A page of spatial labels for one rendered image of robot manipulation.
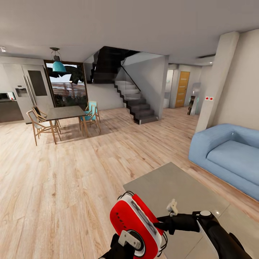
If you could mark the breakfast table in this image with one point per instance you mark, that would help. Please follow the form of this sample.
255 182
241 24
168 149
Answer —
64 113

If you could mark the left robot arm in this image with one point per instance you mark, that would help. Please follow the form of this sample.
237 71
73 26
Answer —
122 247

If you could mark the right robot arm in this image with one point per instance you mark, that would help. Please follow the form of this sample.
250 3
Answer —
224 245

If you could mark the sofa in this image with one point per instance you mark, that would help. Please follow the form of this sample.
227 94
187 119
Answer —
230 153

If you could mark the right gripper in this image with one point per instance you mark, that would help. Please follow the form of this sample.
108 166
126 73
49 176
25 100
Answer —
168 223

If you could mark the stairs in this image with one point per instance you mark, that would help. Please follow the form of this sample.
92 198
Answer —
106 67

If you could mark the radio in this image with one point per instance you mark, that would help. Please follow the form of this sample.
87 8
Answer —
131 214

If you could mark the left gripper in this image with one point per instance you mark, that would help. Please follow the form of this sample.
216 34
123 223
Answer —
125 252

